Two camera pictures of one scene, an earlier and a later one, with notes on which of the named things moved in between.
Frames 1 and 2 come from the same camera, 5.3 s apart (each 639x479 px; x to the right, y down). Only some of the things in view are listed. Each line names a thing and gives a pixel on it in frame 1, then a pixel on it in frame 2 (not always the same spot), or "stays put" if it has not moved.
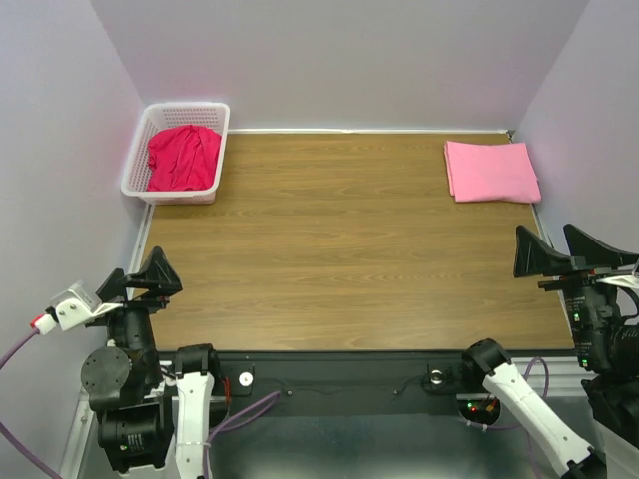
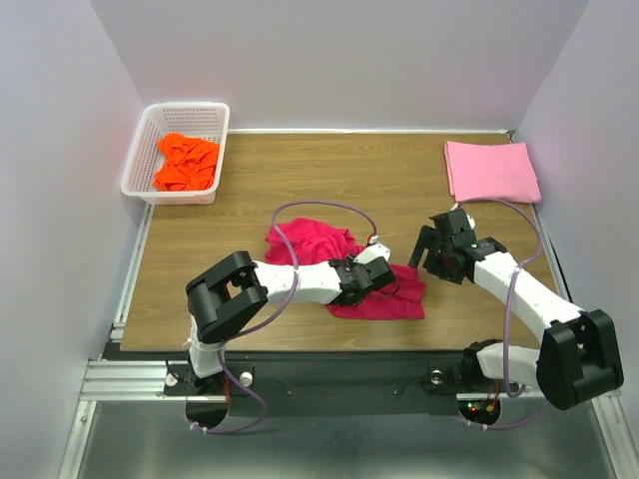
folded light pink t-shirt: x=500 y=173 stays put
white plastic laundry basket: x=160 y=115 stays put
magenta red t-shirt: x=184 y=158 → x=311 y=239
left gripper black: x=161 y=273 → x=349 y=260
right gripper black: x=590 y=259 → x=428 y=239
